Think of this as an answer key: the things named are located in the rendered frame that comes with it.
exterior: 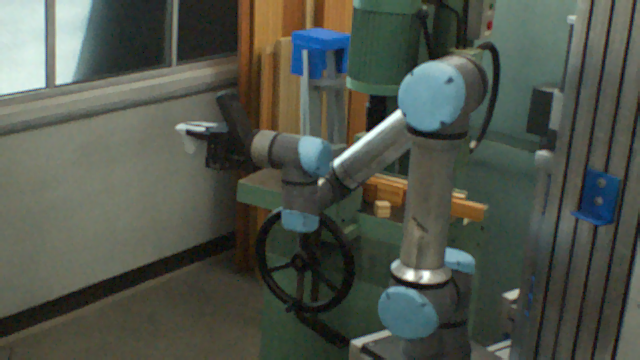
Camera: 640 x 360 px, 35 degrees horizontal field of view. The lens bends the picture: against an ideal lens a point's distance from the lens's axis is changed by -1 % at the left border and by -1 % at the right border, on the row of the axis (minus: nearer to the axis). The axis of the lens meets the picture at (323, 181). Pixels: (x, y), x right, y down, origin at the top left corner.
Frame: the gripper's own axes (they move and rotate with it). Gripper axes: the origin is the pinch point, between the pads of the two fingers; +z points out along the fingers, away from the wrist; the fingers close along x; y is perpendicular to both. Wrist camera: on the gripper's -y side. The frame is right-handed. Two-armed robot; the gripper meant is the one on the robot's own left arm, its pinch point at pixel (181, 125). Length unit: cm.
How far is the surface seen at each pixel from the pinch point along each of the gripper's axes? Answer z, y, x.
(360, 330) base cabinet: -14, 68, 55
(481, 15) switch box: -27, -12, 101
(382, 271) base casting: -20, 50, 56
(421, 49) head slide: -17, -4, 84
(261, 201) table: 17, 37, 56
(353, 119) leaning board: 81, 61, 226
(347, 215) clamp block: -12, 35, 52
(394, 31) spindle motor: -16, -11, 68
